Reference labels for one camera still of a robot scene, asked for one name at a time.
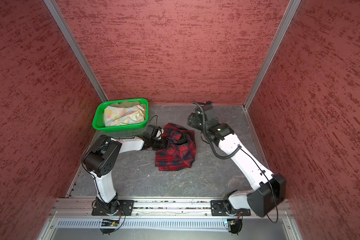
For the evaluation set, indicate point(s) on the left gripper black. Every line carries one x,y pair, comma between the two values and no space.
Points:
164,144

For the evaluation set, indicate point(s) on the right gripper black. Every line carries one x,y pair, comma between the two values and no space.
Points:
193,119

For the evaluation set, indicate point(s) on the red plaid skirt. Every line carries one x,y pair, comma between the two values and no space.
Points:
181,150

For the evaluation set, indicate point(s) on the pastel floral skirt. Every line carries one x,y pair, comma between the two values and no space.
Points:
121,116

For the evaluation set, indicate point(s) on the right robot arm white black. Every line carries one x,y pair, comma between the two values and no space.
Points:
268,190

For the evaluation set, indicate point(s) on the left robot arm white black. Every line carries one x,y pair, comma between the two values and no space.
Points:
99,159

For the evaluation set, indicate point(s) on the olive green garment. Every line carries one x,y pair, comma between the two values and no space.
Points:
125,104

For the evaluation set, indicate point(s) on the green plastic basket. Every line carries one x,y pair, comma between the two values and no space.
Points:
98,122

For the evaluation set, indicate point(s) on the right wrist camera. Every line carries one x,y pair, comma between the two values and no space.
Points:
207,106

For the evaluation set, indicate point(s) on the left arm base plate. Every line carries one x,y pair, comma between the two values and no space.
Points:
114,208

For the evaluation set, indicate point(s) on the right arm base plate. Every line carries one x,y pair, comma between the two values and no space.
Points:
224,208

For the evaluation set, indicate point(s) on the slotted cable duct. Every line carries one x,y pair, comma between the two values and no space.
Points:
159,224

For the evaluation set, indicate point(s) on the right aluminium corner post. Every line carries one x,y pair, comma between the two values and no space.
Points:
278,37

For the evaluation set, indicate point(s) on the aluminium corner post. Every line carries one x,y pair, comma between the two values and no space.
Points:
278,37
67,33

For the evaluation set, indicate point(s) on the left aluminium corner post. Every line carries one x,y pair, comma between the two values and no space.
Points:
67,33

